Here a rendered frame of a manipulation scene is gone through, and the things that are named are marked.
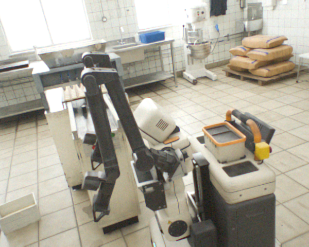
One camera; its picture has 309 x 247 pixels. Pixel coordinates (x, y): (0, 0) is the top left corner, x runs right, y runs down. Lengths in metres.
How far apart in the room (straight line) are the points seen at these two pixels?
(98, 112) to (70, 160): 1.75
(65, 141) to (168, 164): 1.65
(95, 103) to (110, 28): 4.76
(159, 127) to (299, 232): 1.40
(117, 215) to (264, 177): 1.27
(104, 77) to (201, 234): 0.91
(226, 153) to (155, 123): 0.40
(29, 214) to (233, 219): 1.82
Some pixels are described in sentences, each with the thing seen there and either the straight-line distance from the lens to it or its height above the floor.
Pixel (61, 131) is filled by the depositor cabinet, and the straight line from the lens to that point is 2.68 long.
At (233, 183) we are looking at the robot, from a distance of 1.36.
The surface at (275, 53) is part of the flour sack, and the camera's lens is 5.28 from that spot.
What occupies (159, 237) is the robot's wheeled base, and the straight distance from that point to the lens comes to 1.89.
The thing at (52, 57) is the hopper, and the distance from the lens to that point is 2.57.
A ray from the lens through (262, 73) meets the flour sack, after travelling 5.28.
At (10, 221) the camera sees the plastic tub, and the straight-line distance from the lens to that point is 2.79.
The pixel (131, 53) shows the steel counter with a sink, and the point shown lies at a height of 0.77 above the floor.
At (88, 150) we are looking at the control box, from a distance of 1.97.
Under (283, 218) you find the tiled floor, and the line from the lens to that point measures 2.42.
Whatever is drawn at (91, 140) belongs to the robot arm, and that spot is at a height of 0.96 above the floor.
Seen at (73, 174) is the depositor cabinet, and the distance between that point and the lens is 2.87.
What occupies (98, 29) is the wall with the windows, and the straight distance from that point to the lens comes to 5.74.
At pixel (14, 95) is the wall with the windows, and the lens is 5.82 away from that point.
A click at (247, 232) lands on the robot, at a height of 0.51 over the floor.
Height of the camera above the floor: 1.60
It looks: 23 degrees down
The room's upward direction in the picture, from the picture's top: 9 degrees counter-clockwise
